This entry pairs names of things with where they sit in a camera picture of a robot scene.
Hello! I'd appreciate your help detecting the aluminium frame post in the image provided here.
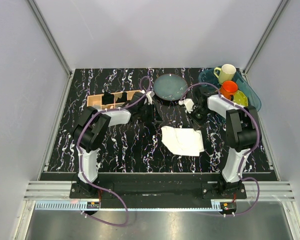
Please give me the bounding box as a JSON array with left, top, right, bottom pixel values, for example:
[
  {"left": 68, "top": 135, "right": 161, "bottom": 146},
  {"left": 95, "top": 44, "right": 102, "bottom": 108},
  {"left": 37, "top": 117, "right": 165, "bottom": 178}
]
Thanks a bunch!
[
  {"left": 242, "top": 0, "right": 290, "bottom": 75},
  {"left": 26, "top": 0, "right": 72, "bottom": 76}
]

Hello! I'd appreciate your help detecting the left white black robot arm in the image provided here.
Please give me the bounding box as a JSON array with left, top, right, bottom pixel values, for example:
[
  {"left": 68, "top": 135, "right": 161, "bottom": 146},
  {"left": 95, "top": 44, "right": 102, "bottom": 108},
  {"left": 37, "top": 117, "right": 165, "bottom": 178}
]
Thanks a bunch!
[{"left": 72, "top": 100, "right": 163, "bottom": 198}]

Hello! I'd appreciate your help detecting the small black rolled cloth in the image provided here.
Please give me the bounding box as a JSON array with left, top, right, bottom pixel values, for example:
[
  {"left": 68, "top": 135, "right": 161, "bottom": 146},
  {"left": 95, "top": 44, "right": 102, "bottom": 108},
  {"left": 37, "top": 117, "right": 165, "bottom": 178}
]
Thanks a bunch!
[{"left": 115, "top": 92, "right": 128, "bottom": 103}]

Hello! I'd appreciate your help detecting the left aluminium frame post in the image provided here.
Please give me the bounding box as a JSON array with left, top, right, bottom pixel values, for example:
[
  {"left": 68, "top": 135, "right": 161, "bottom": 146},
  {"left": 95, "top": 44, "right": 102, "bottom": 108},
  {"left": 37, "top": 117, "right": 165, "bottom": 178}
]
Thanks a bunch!
[{"left": 26, "top": 0, "right": 72, "bottom": 76}]

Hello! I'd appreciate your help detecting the purple cable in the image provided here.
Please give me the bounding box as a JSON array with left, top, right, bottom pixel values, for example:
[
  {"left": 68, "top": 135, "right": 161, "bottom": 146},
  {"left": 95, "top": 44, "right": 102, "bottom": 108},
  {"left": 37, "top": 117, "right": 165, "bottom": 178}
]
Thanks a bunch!
[
  {"left": 179, "top": 83, "right": 262, "bottom": 218},
  {"left": 76, "top": 75, "right": 130, "bottom": 227}
]

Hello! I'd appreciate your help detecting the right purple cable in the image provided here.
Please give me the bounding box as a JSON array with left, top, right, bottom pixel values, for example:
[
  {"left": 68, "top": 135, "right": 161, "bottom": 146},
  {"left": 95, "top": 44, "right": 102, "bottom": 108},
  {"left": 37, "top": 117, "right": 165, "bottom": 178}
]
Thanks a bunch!
[{"left": 179, "top": 83, "right": 262, "bottom": 218}]

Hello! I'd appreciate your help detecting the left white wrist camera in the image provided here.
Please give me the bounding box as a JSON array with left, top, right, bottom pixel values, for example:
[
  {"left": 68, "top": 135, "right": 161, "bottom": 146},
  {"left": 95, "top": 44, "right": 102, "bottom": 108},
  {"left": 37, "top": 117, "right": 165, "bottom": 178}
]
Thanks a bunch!
[{"left": 141, "top": 90, "right": 155, "bottom": 105}]

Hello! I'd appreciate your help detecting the pale yellow mug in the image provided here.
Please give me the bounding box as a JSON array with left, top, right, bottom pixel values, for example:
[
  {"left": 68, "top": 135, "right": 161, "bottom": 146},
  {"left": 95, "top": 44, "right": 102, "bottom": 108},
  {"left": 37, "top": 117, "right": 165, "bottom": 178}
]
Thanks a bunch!
[{"left": 213, "top": 63, "right": 237, "bottom": 85}]

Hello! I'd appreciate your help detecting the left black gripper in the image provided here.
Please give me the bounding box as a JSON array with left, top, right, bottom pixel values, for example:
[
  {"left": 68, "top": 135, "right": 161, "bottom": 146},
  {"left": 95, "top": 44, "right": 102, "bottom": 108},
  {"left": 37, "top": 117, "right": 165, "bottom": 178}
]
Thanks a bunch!
[{"left": 137, "top": 102, "right": 163, "bottom": 123}]

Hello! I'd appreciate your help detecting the white underwear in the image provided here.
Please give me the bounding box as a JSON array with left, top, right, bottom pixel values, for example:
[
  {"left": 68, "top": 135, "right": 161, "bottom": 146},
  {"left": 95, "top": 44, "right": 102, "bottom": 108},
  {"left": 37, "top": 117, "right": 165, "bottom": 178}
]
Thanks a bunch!
[{"left": 161, "top": 126, "right": 205, "bottom": 157}]

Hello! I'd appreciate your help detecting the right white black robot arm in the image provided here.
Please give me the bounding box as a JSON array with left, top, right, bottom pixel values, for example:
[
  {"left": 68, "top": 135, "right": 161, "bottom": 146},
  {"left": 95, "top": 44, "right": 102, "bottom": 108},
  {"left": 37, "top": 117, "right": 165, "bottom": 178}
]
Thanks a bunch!
[{"left": 186, "top": 87, "right": 261, "bottom": 199}]

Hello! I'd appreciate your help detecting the left connector box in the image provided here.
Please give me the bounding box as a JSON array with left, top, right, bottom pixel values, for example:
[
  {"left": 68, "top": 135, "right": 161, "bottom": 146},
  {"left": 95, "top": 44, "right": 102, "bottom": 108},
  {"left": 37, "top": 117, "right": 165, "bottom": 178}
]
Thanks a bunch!
[{"left": 86, "top": 198, "right": 100, "bottom": 211}]

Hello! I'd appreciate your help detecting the yellow-green dotted plate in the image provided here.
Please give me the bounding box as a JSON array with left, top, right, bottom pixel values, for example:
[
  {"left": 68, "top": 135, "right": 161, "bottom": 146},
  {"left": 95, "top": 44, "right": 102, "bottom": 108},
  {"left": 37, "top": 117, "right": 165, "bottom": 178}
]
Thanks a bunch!
[{"left": 232, "top": 90, "right": 249, "bottom": 107}]

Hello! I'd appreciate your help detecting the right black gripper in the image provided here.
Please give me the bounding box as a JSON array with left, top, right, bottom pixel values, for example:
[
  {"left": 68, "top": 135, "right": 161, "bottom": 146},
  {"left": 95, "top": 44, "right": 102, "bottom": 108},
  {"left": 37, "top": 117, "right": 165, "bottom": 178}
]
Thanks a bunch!
[{"left": 186, "top": 106, "right": 212, "bottom": 131}]

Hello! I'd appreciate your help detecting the right aluminium frame post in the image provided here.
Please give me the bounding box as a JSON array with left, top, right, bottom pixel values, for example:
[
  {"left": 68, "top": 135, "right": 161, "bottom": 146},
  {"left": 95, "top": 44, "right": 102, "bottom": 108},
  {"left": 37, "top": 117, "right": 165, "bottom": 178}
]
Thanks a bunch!
[{"left": 242, "top": 0, "right": 290, "bottom": 75}]

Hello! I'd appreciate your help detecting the blue-green ceramic plate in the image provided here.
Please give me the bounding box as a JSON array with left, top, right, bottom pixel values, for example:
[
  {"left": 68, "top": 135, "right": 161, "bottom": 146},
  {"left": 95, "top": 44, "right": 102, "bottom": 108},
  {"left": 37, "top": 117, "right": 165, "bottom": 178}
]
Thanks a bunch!
[{"left": 153, "top": 73, "right": 188, "bottom": 101}]

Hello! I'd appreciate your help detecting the teal transparent plastic bin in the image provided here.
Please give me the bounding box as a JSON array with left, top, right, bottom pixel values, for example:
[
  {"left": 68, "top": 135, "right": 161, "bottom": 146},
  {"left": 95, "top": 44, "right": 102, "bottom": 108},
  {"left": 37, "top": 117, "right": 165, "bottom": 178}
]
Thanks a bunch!
[{"left": 198, "top": 68, "right": 262, "bottom": 111}]

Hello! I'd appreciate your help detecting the wooden divided organizer box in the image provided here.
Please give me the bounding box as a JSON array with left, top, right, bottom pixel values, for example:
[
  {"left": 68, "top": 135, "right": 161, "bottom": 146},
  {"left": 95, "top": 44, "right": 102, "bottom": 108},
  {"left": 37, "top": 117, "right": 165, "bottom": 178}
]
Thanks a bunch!
[{"left": 84, "top": 90, "right": 145, "bottom": 111}]

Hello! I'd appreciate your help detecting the orange mug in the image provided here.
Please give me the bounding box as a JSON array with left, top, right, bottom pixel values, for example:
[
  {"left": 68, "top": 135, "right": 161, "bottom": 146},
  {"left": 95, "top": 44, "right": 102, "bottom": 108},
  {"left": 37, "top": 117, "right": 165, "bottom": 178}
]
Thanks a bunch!
[{"left": 220, "top": 80, "right": 239, "bottom": 101}]

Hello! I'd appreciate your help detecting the connector box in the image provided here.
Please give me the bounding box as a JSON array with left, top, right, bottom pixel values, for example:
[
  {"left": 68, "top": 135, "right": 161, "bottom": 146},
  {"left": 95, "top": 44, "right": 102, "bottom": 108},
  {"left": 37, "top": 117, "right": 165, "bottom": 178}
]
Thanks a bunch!
[
  {"left": 220, "top": 201, "right": 237, "bottom": 215},
  {"left": 86, "top": 198, "right": 100, "bottom": 211}
]

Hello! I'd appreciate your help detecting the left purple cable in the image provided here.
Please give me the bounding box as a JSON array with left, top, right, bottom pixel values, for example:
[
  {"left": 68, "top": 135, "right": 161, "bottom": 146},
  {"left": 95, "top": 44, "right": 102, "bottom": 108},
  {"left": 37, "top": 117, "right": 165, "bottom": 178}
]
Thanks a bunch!
[{"left": 76, "top": 75, "right": 130, "bottom": 227}]

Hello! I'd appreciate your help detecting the right connector box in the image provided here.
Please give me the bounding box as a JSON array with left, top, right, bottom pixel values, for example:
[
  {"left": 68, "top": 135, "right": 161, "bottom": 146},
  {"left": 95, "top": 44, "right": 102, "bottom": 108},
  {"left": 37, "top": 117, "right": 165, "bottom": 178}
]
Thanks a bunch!
[{"left": 220, "top": 201, "right": 237, "bottom": 215}]

